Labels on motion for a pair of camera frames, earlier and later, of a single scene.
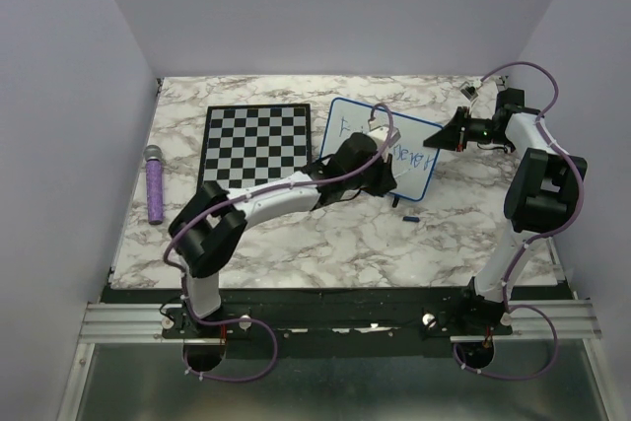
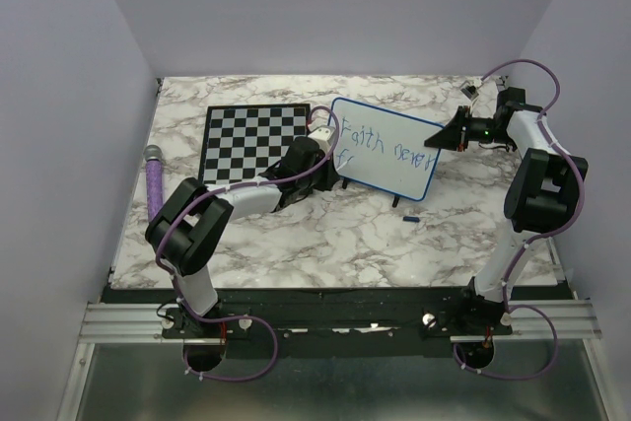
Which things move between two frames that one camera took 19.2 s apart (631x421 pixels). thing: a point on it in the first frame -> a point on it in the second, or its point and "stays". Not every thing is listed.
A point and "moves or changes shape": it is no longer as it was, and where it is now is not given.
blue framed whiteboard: (414, 155) stays
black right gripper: (451, 136) stays
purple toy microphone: (154, 170) stays
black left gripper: (385, 180) -> (330, 176)
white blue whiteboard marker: (402, 173) moves or changes shape
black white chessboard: (245, 146) stays
